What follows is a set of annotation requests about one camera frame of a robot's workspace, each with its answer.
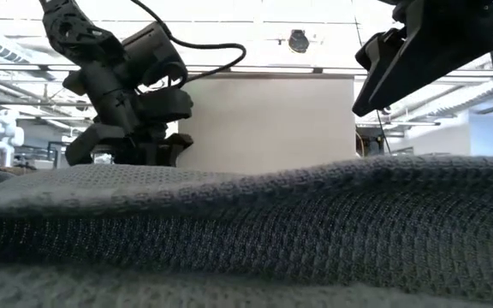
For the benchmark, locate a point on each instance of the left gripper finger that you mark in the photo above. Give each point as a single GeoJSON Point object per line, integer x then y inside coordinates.
{"type": "Point", "coordinates": [158, 158]}
{"type": "Point", "coordinates": [130, 155]}

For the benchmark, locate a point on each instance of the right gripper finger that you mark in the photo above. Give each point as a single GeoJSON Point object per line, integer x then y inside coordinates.
{"type": "Point", "coordinates": [372, 64]}
{"type": "Point", "coordinates": [439, 47]}

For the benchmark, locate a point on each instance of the beige fabric storage box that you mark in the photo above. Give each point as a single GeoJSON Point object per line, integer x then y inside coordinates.
{"type": "Point", "coordinates": [272, 124]}

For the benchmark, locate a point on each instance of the grey waffle towel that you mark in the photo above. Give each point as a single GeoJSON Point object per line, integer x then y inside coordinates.
{"type": "Point", "coordinates": [272, 222]}

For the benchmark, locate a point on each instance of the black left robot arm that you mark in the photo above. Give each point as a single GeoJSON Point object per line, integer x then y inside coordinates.
{"type": "Point", "coordinates": [75, 30]}

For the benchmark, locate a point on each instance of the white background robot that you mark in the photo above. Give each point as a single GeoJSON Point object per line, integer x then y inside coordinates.
{"type": "Point", "coordinates": [4, 132]}

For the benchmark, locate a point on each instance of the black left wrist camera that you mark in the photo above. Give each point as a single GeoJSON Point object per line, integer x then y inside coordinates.
{"type": "Point", "coordinates": [152, 51]}

